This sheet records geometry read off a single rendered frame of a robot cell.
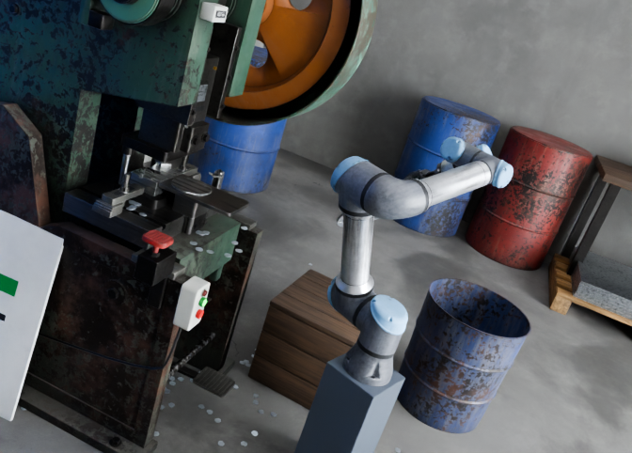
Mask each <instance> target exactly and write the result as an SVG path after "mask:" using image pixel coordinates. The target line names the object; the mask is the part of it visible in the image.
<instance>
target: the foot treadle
mask: <svg viewBox="0 0 632 453"><path fill-rule="evenodd" d="M177 372H179V373H181V374H183V375H185V376H187V377H190V378H192V379H193V384H195V385H197V386H199V387H201V388H203V389H205V390H207V391H209V392H211V393H213V394H215V395H217V396H219V397H220V398H223V397H224V396H225V395H226V394H227V393H228V391H229V390H230V389H231V388H232V387H233V386H234V385H235V383H236V382H235V380H233V379H232V378H230V377H228V376H226V375H224V374H222V373H220V372H218V371H216V370H214V369H212V368H210V367H205V368H203V369H202V370H201V371H200V372H197V371H194V370H193V369H191V368H189V367H185V366H183V367H181V368H180V369H179V370H178V371H177Z"/></svg>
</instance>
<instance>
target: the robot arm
mask: <svg viewBox="0 0 632 453"><path fill-rule="evenodd" d="M440 154H441V156H442V157H443V158H444V159H445V160H444V161H443V162H442V163H440V164H437V167H436V170H433V171H431V172H430V170H427V169H423V170H420V169H419V170H418V171H414V172H411V173H409V174H408V175H407V176H406V177H405V178H404V180H400V179H397V178H395V177H393V176H391V175H389V174H388V173H387V172H385V171H384V170H382V169H380V168H379V167H377V166H375V165H374V164H371V163H370V162H369V161H368V160H364V159H362V158H360V157H358V156H353V157H349V158H347V159H345V160H344V161H342V162H341V163H340V164H339V165H338V167H336V169H335V170H334V172H333V174H332V177H331V181H330V183H331V187H332V189H333V190H334V192H336V193H338V194H339V209H340V211H341V212H343V229H342V249H341V270H340V273H339V274H338V275H337V276H336V277H335V278H334V279H333V280H332V281H331V285H330V286H329V287H328V291H327V299H328V302H329V303H330V304H331V305H332V306H333V308H334V309H335V310H336V311H337V312H339V313H341V315H342V316H343V317H344V318H345V319H347V320H348V321H349V322H351V323H352V324H353V325H354V326H355V327H356V328H357V329H358V330H359V331H360V334H359V337H358V339H357V342H356V343H355V345H354V346H353V347H352V348H351V349H350V350H349V351H348V352H347V353H346V355H345V357H344V360H343V367H344V369H345V370H346V372H347V373H348V374H349V375H350V376H351V377H352V378H354V379H355V380H357V381H358V382H360V383H364V384H366V385H370V386H383V385H386V384H388V383H389V381H390V379H391V376H392V372H393V355H394V353H395V351H396V349H397V347H398V344H399V342H400V339H401V337H402V334H403V332H404V330H405V327H406V323H407V320H408V315H407V312H406V309H405V308H404V306H403V305H402V304H401V303H400V302H398V301H397V300H395V299H394V298H392V299H391V298H390V297H389V296H386V295H377V294H376V293H374V291H373V284H374V281H373V278H372V276H371V275H370V267H371V244H372V233H373V220H374V217H376V218H380V219H388V220H393V219H404V218H409V217H413V216H417V215H419V214H422V213H424V212H426V211H427V210H428V208H429V207H430V206H433V205H435V204H437V203H440V202H443V201H445V200H448V199H451V198H453V197H456V196H458V195H462V194H465V193H467V192H470V191H472V190H475V189H478V188H480V187H483V186H485V185H487V184H492V185H493V186H496V187H498V188H503V187H505V186H506V185H507V184H508V183H509V181H510V180H511V178H512V176H513V172H514V170H513V167H512V166H511V165H510V164H507V163H506V162H504V161H503V160H500V159H499V158H497V157H495V156H493V155H492V152H491V150H490V148H489V147H487V146H486V145H485V144H482V145H479V146H477V147H474V146H472V145H470V144H468V143H467V142H465V141H464V140H463V139H461V138H458V137H455V136H452V137H449V138H447V139H446V140H445V141H444V142H443V143H442V145H441V147H440Z"/></svg>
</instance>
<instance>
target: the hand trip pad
mask: <svg viewBox="0 0 632 453"><path fill-rule="evenodd" d="M142 240H143V242H146V243H148V244H151V245H153V247H152V252H153V253H158V251H159V248H160V249H164V248H167V247H169V245H171V244H172V243H173V238H172V237H170V236H168V235H166V234H164V233H162V232H160V231H158V230H151V231H149V232H147V233H144V234H143V236H142Z"/></svg>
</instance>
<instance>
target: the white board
mask: <svg viewBox="0 0 632 453"><path fill-rule="evenodd" d="M63 242H64V239H62V238H59V237H57V236H56V235H54V234H52V233H50V232H48V231H46V230H44V229H41V228H39V227H37V226H34V225H32V224H30V223H28V222H26V221H25V220H22V219H20V218H18V217H16V216H14V215H12V214H9V213H7V212H5V211H1V210H0V416H1V417H3V418H5V419H6V420H8V421H11V420H12V419H13V417H14V414H15V411H16V407H17V404H18V401H19V397H20V395H21V391H22V388H23V385H24V379H25V375H26V372H27V370H28V366H29V363H30V359H31V356H32V352H33V350H34V347H35V343H36V340H37V336H38V333H39V330H40V325H41V321H42V318H43V315H44V311H45V308H46V305H47V302H48V299H49V295H50V292H51V288H52V285H53V283H54V279H55V273H56V270H57V267H58V263H59V261H60V257H61V254H62V251H63V247H64V246H63Z"/></svg>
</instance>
